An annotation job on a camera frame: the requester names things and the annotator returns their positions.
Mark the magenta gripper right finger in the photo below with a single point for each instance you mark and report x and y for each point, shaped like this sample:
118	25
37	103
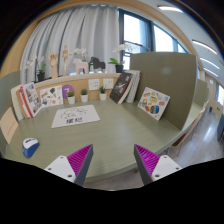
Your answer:
153	167

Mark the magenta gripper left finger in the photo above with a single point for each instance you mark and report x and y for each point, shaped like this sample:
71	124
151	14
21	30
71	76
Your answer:
73	167

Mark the blue and white mouse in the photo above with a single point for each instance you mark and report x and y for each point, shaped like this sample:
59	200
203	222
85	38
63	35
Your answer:
29	146

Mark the white paper with drawing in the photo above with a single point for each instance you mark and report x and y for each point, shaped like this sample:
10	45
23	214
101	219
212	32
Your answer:
75	116

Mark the wooden chair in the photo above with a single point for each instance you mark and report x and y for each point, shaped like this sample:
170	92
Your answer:
190	132

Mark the colourful picture board right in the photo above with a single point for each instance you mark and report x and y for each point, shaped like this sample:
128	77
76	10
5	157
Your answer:
153	102

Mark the small potted plant left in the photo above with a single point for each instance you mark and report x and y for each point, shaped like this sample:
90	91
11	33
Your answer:
71	97

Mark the small potted plant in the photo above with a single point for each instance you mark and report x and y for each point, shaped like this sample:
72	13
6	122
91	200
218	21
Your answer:
71	97
103	94
84	95

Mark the small potted plant middle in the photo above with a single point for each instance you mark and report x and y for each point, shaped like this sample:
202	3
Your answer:
84	95

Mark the sticker picture card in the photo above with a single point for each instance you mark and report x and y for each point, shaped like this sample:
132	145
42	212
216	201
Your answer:
51	96

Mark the beige card sign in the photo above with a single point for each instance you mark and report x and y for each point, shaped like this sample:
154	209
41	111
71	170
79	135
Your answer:
8	125

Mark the small potted plant right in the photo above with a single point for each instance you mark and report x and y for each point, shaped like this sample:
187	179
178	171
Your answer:
103	94

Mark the purple round sign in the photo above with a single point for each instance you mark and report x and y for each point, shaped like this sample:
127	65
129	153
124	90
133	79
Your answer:
66	89

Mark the black book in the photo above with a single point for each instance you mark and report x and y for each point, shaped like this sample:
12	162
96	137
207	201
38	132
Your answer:
121	87

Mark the red and white magazine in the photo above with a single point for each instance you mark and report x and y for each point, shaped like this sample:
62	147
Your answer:
31	99

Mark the white leaning books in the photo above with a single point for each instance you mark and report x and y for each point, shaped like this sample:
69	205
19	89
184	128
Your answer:
136	78

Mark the green partition panel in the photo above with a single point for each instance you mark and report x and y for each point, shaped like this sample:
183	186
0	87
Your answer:
171	73

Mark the pink horse figure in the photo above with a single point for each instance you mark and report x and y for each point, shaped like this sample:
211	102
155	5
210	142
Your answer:
79	64

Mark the white orchid black pot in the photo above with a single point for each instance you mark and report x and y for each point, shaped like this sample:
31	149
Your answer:
119	63

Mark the black horse figure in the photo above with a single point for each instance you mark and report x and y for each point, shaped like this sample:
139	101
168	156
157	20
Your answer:
97	64

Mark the white orchid left pot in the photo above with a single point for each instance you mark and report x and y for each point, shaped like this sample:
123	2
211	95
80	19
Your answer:
40	71

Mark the wooden hand model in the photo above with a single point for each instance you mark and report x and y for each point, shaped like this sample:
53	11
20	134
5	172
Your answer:
53	61

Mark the wooden mannequin figure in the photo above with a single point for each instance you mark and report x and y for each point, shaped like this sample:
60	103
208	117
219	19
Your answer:
65	54

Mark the white orchid behind horse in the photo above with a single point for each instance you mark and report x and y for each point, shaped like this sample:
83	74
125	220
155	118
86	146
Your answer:
82	52

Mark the grey curtain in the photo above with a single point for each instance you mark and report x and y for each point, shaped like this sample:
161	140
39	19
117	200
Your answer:
94	28

